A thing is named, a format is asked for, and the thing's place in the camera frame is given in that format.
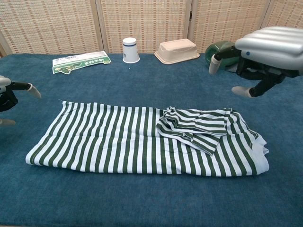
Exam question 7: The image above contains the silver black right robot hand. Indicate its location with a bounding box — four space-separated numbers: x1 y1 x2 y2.
208 26 303 99

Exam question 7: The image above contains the blue table mat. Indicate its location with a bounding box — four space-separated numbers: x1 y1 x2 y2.
0 52 303 227

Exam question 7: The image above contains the bamboo screen panel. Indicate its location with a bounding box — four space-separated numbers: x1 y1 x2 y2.
96 0 193 54
188 0 276 54
0 0 106 56
254 0 303 29

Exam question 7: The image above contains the white paper cup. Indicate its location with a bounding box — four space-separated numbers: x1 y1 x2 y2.
122 37 140 64

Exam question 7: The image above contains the green white flat carton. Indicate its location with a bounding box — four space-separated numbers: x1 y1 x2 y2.
52 51 111 74

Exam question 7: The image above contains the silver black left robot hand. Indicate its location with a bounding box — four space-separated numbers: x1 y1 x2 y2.
0 75 42 127

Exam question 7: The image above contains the beige plastic tray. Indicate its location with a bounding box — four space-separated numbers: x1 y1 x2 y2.
154 39 200 65

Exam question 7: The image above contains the green white striped T-shirt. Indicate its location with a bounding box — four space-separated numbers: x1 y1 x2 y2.
25 99 270 177

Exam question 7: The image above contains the green plastic bottle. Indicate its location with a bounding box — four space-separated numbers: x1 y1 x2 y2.
205 40 240 69

